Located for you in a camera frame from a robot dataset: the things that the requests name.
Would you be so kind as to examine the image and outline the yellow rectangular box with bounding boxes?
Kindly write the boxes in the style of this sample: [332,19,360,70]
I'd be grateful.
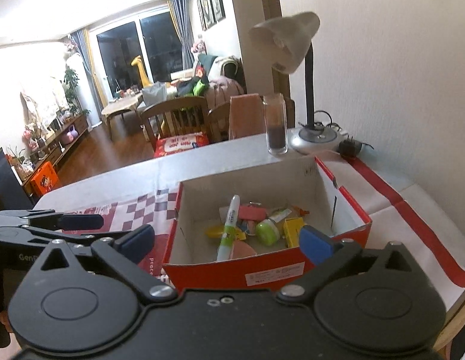
[283,217,305,248]

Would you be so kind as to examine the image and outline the green capped plastic bottle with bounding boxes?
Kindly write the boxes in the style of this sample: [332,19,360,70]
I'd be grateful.
[255,207,293,246]

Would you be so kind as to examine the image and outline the pink heart shaped dish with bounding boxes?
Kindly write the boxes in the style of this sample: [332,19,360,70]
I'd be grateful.
[230,241,257,259]

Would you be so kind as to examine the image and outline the pink red binder clip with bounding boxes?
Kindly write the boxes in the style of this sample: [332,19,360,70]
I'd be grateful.
[238,205,268,222]

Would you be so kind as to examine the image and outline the green white marker pen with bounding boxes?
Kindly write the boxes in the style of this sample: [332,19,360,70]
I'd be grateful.
[216,195,240,262]

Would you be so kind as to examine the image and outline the red orange charm keychain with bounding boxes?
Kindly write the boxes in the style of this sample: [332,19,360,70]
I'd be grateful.
[292,205,310,217]

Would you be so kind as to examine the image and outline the pink face doll figure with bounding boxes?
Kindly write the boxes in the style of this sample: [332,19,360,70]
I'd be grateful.
[237,219,257,236]

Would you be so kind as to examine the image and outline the white grey cylinder roll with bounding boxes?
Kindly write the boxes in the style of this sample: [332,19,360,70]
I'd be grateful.
[219,206,228,223]

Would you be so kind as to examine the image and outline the black speaker cabinet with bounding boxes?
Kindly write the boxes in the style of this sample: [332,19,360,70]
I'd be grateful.
[0,148,33,211]

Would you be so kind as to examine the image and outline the orange gift box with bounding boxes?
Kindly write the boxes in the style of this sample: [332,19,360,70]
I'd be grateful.
[30,161,59,197]

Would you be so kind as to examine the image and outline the red cardboard box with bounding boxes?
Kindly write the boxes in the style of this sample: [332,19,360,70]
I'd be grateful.
[163,157,372,291]

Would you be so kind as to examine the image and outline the pink bag on cabinet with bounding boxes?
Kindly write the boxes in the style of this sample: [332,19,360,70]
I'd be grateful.
[61,124,79,146]

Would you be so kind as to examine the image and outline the wooden tv cabinet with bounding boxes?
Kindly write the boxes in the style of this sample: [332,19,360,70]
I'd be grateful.
[21,115,89,198]

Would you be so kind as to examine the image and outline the black power adapter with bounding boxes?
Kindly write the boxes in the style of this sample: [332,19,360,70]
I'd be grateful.
[338,137,374,158]

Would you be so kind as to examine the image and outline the red white patterned mat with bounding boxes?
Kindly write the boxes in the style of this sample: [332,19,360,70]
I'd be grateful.
[52,152,465,307]

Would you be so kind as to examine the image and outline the red printed seat cushion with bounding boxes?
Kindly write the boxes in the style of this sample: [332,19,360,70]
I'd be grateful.
[154,132,210,158]

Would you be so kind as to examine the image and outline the wooden coffee table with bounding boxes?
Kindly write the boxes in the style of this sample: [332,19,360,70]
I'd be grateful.
[101,92,143,141]

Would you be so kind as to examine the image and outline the green potted plant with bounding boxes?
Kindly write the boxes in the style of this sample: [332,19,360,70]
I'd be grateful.
[63,65,89,116]

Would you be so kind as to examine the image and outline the wooden dining chair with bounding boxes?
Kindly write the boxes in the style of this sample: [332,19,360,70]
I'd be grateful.
[140,96,213,153]

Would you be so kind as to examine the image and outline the glass jar dark contents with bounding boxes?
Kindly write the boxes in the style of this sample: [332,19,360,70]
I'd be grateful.
[262,94,288,155]

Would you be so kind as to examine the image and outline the pink towel on chair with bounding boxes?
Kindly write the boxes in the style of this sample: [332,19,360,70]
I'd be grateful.
[228,94,265,140]

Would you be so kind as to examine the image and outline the yellow giraffe toy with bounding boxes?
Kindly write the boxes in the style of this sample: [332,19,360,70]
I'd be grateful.
[131,55,152,88]

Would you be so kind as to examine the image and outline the sofa with clothes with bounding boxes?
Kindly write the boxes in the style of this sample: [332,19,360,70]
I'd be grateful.
[167,54,246,110]

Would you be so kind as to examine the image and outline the white desk lamp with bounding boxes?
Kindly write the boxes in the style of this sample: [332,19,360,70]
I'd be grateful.
[249,11,341,155]

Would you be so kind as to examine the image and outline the framed pictures over sofa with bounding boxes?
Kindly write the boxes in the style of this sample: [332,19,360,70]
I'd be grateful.
[196,0,226,31]

